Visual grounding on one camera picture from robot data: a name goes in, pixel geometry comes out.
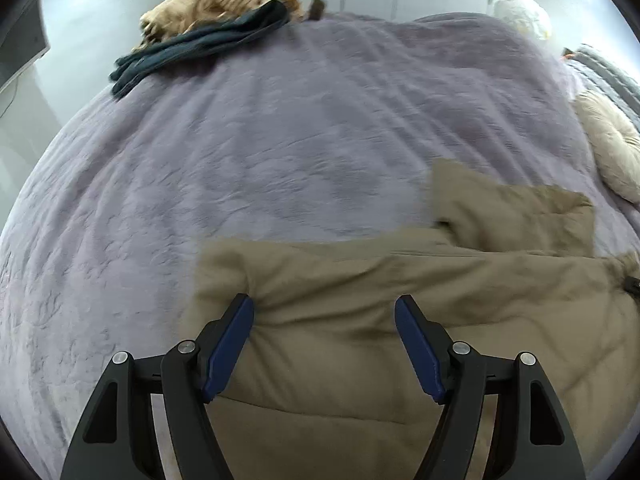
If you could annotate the wall-mounted flat screen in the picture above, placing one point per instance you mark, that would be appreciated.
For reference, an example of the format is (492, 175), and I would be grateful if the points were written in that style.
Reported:
(17, 45)

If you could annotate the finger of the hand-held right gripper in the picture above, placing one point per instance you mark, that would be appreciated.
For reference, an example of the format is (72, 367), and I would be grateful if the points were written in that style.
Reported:
(632, 283)

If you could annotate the khaki puffer jacket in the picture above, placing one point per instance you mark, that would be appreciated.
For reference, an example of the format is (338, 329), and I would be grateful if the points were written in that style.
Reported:
(350, 300)

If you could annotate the grey quilted headboard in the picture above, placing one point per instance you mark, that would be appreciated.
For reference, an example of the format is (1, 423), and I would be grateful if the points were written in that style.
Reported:
(607, 67)

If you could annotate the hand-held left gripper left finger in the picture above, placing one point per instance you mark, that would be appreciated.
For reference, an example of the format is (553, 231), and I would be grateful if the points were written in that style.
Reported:
(227, 345)

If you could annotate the dark blue garment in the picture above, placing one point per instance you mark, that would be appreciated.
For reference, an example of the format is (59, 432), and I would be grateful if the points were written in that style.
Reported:
(200, 42)

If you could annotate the small brown garment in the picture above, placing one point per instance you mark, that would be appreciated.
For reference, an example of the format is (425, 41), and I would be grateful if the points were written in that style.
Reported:
(317, 9)

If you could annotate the white floral pillow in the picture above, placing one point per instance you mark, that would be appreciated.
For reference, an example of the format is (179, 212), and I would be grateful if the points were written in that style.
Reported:
(522, 15)

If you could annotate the purple plush bed blanket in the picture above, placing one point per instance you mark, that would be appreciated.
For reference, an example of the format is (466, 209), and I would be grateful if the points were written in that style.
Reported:
(250, 150)

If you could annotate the round cream pleated cushion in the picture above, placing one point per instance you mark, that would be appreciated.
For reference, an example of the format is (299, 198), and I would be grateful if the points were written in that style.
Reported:
(615, 145)

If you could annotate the beige striped garment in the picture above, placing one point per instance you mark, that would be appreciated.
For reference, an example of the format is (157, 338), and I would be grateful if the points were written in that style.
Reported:
(200, 7)

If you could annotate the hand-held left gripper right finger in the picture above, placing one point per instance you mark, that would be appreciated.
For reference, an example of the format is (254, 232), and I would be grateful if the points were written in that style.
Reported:
(420, 345)

